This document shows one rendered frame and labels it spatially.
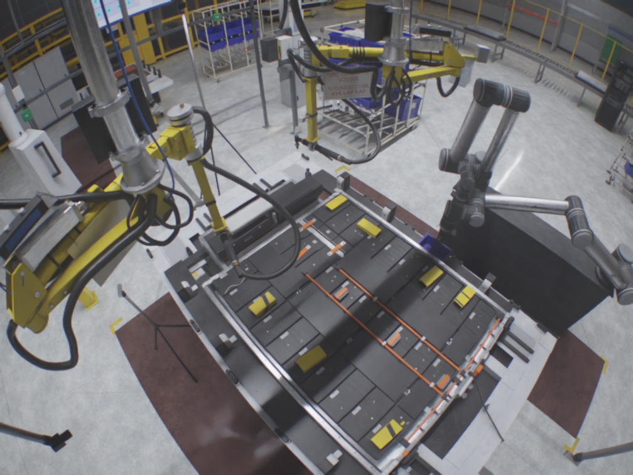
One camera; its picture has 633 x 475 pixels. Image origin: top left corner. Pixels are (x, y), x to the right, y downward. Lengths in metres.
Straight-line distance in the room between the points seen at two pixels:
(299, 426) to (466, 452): 0.97
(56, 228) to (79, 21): 0.60
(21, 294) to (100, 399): 2.44
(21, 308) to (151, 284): 2.61
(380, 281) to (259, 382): 0.94
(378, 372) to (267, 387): 0.62
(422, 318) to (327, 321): 0.56
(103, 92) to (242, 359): 1.56
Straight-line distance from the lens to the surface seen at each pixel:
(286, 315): 1.82
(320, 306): 1.83
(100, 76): 0.89
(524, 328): 2.37
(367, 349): 1.74
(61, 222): 1.07
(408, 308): 1.88
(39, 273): 1.11
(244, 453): 2.72
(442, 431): 2.00
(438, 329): 1.87
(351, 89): 2.07
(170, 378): 3.03
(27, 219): 1.03
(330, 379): 1.69
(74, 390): 3.67
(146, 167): 0.99
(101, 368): 3.49
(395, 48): 1.64
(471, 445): 2.00
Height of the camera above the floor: 2.65
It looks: 51 degrees down
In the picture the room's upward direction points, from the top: 2 degrees counter-clockwise
